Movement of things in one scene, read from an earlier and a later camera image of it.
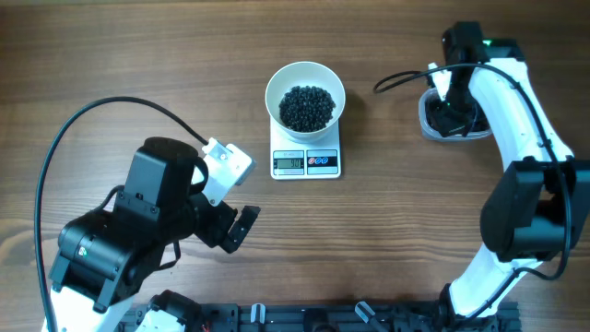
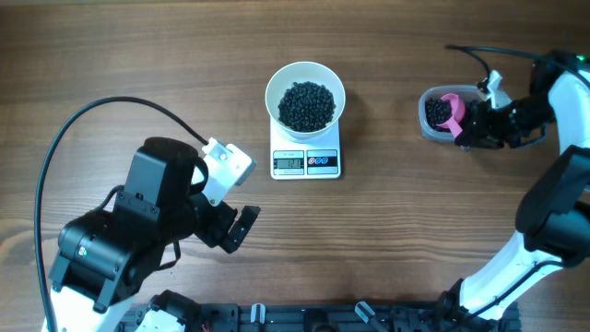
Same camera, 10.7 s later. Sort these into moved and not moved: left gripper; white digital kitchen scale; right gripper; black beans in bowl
Moved: right gripper
Not moved: white digital kitchen scale; black beans in bowl; left gripper
